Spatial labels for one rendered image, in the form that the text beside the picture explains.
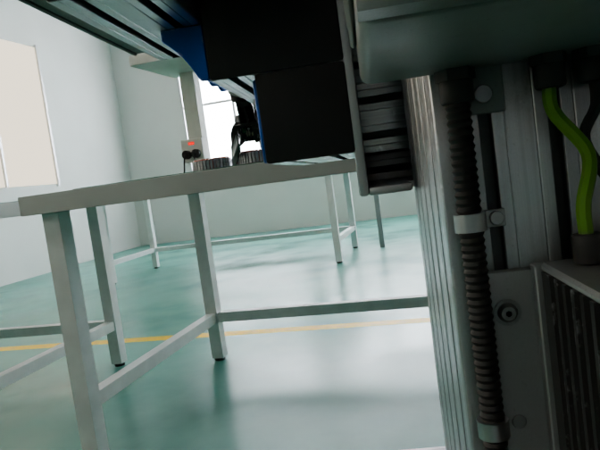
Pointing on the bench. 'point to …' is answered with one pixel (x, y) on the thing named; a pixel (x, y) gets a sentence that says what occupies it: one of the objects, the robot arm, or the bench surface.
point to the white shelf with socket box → (195, 119)
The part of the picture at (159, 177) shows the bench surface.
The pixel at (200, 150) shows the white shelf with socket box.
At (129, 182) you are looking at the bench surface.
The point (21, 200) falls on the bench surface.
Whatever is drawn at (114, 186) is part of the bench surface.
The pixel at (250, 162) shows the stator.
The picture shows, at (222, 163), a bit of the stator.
